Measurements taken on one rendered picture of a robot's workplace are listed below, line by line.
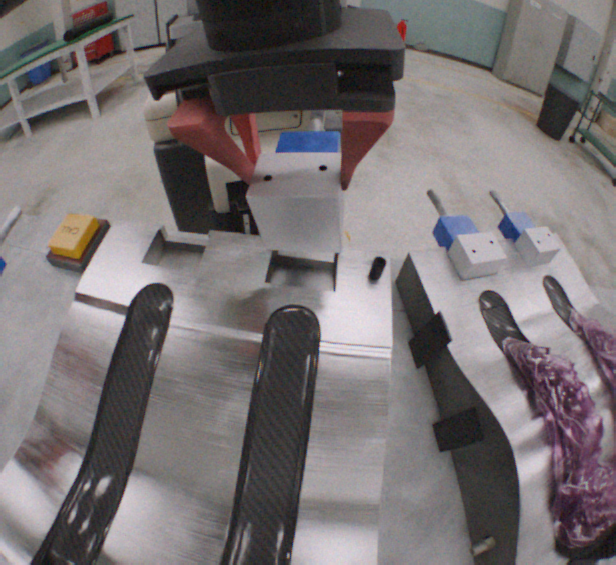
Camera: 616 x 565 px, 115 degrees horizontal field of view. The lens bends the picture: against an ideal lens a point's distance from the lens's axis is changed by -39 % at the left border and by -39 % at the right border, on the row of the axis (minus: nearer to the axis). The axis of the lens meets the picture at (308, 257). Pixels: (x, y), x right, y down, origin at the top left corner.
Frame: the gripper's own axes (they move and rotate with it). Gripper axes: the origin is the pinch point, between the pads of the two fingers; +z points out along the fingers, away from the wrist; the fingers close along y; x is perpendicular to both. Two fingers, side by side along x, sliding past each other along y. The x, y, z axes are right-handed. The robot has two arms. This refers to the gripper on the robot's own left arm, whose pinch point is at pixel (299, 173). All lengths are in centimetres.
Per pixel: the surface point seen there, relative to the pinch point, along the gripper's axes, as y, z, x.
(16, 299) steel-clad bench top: -41.3, 10.6, -8.3
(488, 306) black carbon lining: 17.2, 14.6, -1.9
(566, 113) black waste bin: 254, 132, 277
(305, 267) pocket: -0.9, 11.0, -0.2
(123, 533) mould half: -8.2, 2.8, -23.5
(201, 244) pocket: -10.0, 8.6, 0.2
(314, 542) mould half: 2.6, 5.9, -21.2
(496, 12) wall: 253, 84, 537
